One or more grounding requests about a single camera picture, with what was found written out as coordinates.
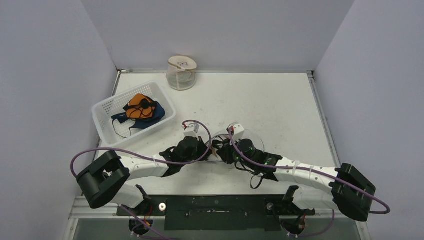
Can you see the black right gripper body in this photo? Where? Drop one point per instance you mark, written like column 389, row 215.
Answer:
column 224, row 149

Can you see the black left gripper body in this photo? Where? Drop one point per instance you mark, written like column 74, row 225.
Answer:
column 199, row 152

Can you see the beige lace bra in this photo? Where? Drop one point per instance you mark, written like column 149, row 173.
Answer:
column 214, row 153

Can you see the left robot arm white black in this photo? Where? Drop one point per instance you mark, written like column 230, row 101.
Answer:
column 105, row 180

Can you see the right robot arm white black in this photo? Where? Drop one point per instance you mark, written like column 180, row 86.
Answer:
column 343, row 188

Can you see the navy blue bra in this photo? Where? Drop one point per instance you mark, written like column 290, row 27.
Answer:
column 143, row 114

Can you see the white mesh bag beige trim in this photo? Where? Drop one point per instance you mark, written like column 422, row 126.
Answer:
column 181, row 72

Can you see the white perforated plastic basket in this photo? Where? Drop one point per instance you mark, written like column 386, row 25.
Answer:
column 103, row 111

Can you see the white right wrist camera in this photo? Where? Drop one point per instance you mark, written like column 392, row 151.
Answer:
column 237, row 131

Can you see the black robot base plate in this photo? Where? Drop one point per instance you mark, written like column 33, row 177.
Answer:
column 223, row 222

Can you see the aluminium front frame rail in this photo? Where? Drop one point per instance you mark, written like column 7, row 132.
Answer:
column 187, row 205

